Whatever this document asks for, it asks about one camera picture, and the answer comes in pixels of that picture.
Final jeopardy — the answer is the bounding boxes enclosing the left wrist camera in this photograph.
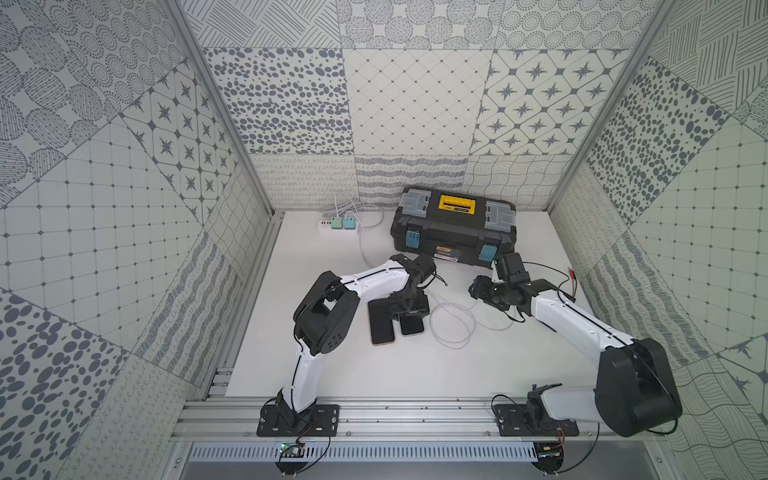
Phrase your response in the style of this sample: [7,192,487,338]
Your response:
[407,254,437,286]

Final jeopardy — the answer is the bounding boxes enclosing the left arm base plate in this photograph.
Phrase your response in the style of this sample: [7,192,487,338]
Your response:
[256,404,340,438]

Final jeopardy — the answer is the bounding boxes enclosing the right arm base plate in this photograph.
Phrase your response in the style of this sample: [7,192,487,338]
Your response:
[492,404,580,437]

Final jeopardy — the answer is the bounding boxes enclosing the phone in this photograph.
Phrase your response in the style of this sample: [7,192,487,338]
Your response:
[368,299,395,345]
[399,315,425,336]

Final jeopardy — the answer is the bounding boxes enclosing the lilac charging cable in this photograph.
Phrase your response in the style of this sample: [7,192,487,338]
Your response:
[428,287,517,351]

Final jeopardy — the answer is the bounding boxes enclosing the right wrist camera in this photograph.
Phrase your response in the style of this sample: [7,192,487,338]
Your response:
[495,253,531,286]

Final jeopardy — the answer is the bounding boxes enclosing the small black connector board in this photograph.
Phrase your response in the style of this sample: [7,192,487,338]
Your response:
[568,267,579,300]

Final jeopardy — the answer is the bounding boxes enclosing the aluminium mounting rail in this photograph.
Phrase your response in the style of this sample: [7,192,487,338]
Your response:
[170,395,664,445]

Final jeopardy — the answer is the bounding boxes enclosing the black yellow toolbox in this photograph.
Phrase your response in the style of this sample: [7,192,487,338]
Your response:
[390,186,517,268]

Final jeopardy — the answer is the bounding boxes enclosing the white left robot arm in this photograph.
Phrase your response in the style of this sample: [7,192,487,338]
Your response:
[268,254,438,430]

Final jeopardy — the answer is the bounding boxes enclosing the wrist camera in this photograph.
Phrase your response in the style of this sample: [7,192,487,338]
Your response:
[495,253,531,286]
[407,254,437,286]

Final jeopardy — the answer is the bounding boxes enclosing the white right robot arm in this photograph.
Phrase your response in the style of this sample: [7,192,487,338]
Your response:
[468,253,683,437]

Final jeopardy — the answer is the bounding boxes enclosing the white power strip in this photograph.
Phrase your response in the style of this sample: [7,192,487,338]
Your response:
[317,218,358,234]

